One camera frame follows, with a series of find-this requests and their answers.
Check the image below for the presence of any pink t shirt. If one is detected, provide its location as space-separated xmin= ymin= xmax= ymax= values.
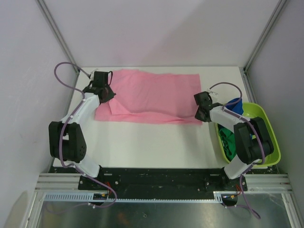
xmin=95 ymin=69 xmax=202 ymax=125

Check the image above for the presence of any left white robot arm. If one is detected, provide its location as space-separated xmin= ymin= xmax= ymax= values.
xmin=48 ymin=71 xmax=116 ymax=190

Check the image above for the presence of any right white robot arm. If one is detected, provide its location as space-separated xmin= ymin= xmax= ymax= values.
xmin=194 ymin=92 xmax=274 ymax=190

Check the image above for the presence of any blue t shirt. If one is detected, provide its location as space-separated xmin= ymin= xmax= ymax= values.
xmin=225 ymin=98 xmax=244 ymax=115

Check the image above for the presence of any green t shirt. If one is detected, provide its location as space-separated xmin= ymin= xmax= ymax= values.
xmin=218 ymin=127 xmax=237 ymax=161

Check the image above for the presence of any lime green plastic basin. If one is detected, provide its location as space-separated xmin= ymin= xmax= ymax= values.
xmin=215 ymin=102 xmax=281 ymax=169

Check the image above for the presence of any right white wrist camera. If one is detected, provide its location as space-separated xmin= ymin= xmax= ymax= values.
xmin=207 ymin=89 xmax=219 ymax=97

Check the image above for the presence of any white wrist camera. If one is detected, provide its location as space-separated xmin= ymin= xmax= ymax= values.
xmin=207 ymin=89 xmax=219 ymax=97
xmin=87 ymin=71 xmax=95 ymax=79

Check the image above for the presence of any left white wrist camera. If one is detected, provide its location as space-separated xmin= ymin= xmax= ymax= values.
xmin=87 ymin=71 xmax=95 ymax=79

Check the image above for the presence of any right aluminium frame post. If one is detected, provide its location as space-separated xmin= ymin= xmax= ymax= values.
xmin=242 ymin=0 xmax=292 ymax=72

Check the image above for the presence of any aluminium frame post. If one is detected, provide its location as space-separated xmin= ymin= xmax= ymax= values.
xmin=242 ymin=0 xmax=292 ymax=72
xmin=35 ymin=0 xmax=80 ymax=73

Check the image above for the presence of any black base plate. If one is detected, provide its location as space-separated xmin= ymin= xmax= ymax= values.
xmin=78 ymin=168 xmax=247 ymax=197

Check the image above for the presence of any left aluminium frame post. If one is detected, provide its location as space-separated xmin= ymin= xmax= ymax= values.
xmin=35 ymin=0 xmax=80 ymax=73

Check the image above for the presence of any grey slotted cable duct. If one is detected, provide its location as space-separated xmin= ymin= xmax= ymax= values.
xmin=44 ymin=191 xmax=238 ymax=203

